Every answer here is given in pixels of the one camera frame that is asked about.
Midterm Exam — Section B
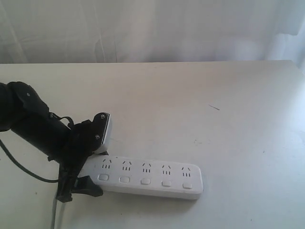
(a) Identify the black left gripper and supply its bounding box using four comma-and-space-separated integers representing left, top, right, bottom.
47, 120, 103, 202

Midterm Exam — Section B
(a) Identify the white five-socket power strip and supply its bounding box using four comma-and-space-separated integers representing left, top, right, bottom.
79, 155, 203, 200

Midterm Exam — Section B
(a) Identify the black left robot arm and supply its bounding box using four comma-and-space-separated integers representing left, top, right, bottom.
0, 82, 111, 203

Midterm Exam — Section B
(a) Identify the white backdrop curtain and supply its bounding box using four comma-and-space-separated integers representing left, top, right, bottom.
0, 0, 305, 73

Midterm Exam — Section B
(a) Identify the grey power cord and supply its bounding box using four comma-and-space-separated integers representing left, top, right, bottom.
50, 198, 69, 229

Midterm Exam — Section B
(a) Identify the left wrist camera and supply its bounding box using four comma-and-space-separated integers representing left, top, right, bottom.
91, 112, 112, 155

